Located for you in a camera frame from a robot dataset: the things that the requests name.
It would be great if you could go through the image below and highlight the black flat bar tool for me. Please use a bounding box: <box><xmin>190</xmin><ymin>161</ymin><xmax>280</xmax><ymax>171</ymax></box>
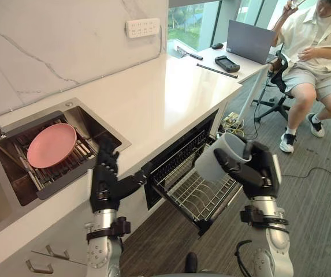
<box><xmin>176</xmin><ymin>45</ymin><xmax>204</xmax><ymax>61</ymax></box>

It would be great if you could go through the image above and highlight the dark robot foot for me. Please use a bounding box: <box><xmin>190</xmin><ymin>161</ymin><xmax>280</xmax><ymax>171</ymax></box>
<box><xmin>184</xmin><ymin>252</ymin><xmax>198</xmax><ymax>274</ymax></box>

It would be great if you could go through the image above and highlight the person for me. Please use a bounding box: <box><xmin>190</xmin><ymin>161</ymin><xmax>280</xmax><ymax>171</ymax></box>
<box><xmin>270</xmin><ymin>0</ymin><xmax>331</xmax><ymax>154</ymax></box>

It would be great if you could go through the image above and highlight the pink plate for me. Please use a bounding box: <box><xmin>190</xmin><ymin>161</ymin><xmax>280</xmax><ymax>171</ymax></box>
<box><xmin>26</xmin><ymin>123</ymin><xmax>78</xmax><ymax>170</ymax></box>

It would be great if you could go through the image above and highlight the white plastic cup with handle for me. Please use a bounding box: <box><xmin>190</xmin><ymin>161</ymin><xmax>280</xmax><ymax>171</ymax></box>
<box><xmin>194</xmin><ymin>132</ymin><xmax>252</xmax><ymax>183</ymax></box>

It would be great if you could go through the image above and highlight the metal wire dishwasher rack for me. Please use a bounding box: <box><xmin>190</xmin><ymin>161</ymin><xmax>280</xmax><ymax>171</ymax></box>
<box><xmin>153</xmin><ymin>131</ymin><xmax>243</xmax><ymax>223</ymax></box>

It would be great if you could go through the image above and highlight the sink drying rack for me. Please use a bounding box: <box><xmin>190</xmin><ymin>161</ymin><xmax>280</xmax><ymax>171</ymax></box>
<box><xmin>9</xmin><ymin>118</ymin><xmax>101</xmax><ymax>200</ymax></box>

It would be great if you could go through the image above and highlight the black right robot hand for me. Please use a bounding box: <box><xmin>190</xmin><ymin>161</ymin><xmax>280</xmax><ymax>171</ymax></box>
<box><xmin>213</xmin><ymin>140</ymin><xmax>284</xmax><ymax>200</ymax></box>

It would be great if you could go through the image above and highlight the black handheld game console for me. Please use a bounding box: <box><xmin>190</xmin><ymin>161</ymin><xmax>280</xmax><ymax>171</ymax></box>
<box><xmin>214</xmin><ymin>55</ymin><xmax>241</xmax><ymax>73</ymax></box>

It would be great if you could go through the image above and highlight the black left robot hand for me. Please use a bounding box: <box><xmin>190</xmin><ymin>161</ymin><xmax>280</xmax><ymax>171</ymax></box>
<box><xmin>86</xmin><ymin>136</ymin><xmax>148</xmax><ymax>214</ymax></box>

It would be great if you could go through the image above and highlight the black office chair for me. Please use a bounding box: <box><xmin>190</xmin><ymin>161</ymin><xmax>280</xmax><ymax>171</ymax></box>
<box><xmin>251</xmin><ymin>50</ymin><xmax>331</xmax><ymax>123</ymax></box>

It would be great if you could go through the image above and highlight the white wall power strip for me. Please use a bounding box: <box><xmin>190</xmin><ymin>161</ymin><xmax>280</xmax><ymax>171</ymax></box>
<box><xmin>125</xmin><ymin>17</ymin><xmax>161</xmax><ymax>39</ymax></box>

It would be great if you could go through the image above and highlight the stainless steel double sink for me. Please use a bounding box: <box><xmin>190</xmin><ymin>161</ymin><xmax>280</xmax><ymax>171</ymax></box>
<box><xmin>0</xmin><ymin>97</ymin><xmax>132</xmax><ymax>240</ymax></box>

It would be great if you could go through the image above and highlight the silver cabinet handle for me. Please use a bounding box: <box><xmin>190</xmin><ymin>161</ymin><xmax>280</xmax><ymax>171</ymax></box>
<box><xmin>25</xmin><ymin>259</ymin><xmax>54</xmax><ymax>275</ymax></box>
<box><xmin>46</xmin><ymin>244</ymin><xmax>70</xmax><ymax>260</ymax></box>

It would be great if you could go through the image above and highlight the glass window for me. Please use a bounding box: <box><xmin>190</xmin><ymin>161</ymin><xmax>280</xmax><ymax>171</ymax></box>
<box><xmin>167</xmin><ymin>0</ymin><xmax>322</xmax><ymax>51</ymax></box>

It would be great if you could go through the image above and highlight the thin black bar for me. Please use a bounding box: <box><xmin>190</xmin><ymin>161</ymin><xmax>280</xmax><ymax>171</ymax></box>
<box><xmin>196</xmin><ymin>62</ymin><xmax>239</xmax><ymax>78</ymax></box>

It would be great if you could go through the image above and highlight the white cabinet door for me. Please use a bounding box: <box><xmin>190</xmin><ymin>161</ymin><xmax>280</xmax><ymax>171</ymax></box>
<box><xmin>0</xmin><ymin>250</ymin><xmax>88</xmax><ymax>277</ymax></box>
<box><xmin>29</xmin><ymin>213</ymin><xmax>120</xmax><ymax>266</ymax></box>

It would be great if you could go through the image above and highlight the grey laptop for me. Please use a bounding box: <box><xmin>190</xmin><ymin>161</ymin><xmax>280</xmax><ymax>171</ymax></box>
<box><xmin>226</xmin><ymin>19</ymin><xmax>278</xmax><ymax>65</ymax></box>

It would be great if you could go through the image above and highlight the floor power strip with plugs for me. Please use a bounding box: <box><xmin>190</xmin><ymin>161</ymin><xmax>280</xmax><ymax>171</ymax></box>
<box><xmin>221</xmin><ymin>111</ymin><xmax>246</xmax><ymax>136</ymax></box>

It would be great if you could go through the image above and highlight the black built-in dishwasher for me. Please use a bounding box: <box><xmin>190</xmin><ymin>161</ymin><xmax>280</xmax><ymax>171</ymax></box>
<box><xmin>141</xmin><ymin>108</ymin><xmax>221</xmax><ymax>211</ymax></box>

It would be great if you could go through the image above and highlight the white desk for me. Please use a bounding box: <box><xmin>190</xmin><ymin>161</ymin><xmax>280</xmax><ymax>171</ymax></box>
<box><xmin>195</xmin><ymin>42</ymin><xmax>278</xmax><ymax>122</ymax></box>

